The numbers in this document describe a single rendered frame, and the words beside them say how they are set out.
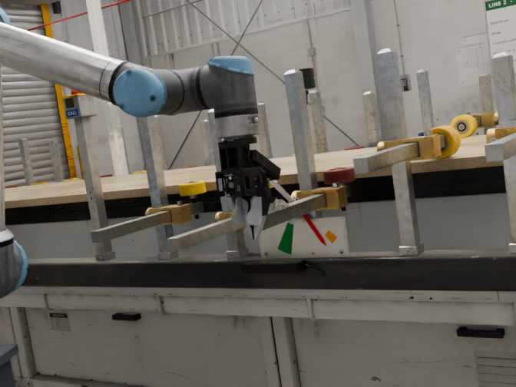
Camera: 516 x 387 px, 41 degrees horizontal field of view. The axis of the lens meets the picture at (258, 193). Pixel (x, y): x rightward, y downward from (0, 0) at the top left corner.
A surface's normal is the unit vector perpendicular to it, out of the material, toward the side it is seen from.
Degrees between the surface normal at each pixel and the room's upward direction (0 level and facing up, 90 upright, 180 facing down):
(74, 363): 94
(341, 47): 90
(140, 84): 92
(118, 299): 90
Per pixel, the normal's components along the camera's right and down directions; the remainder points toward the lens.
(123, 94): -0.30, 0.17
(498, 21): -0.59, 0.17
